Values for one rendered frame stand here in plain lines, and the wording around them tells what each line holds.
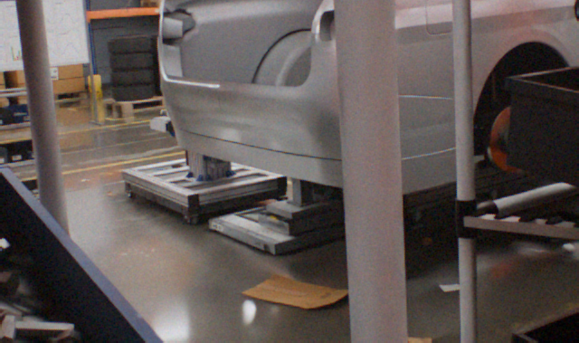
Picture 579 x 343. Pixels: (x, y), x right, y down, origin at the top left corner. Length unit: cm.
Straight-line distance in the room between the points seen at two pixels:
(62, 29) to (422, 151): 839
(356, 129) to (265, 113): 326
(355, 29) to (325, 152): 308
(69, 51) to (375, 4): 1108
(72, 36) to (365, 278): 1108
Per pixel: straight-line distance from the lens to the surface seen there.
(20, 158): 657
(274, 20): 508
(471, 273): 141
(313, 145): 347
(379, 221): 39
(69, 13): 1143
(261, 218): 549
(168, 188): 622
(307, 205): 541
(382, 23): 37
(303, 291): 452
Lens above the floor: 160
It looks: 11 degrees down
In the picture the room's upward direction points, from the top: 4 degrees counter-clockwise
